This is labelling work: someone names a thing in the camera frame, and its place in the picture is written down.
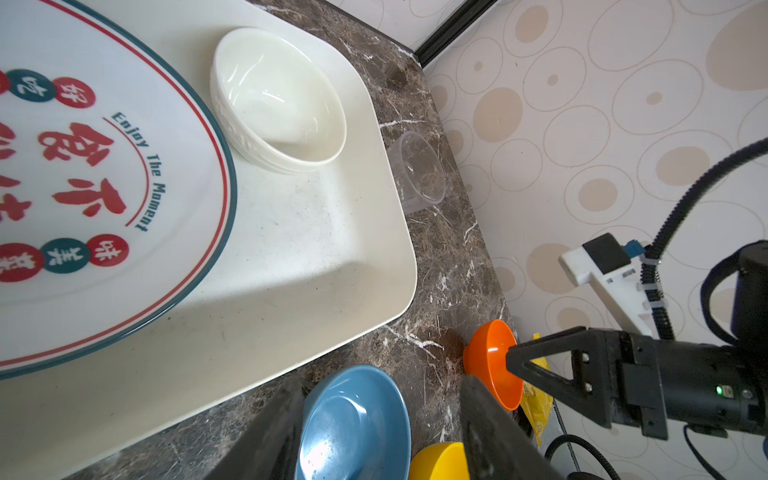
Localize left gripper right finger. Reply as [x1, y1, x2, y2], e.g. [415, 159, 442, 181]
[459, 375, 561, 479]

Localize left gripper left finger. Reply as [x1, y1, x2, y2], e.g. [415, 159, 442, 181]
[206, 376, 305, 479]

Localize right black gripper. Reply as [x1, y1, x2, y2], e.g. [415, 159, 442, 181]
[505, 327, 767, 440]

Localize yellow bowl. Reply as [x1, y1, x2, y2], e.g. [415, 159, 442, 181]
[408, 442, 470, 480]

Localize blue bowl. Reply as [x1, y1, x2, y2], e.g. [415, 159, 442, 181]
[295, 365, 412, 479]

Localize orange bowl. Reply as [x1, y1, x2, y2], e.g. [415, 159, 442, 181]
[462, 319, 523, 411]

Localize clear cup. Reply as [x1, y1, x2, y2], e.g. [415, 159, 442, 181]
[387, 132, 447, 215]

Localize white plate red green characters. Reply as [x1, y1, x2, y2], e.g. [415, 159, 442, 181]
[1, 1, 237, 379]

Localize cream white bowl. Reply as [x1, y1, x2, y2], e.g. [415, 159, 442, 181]
[210, 28, 348, 175]

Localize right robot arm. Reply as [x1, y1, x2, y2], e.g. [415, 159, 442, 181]
[486, 129, 767, 343]

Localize yellow snack bag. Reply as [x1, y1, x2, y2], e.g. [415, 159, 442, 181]
[519, 333, 556, 446]

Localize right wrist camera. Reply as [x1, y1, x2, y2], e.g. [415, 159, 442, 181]
[559, 233, 652, 336]

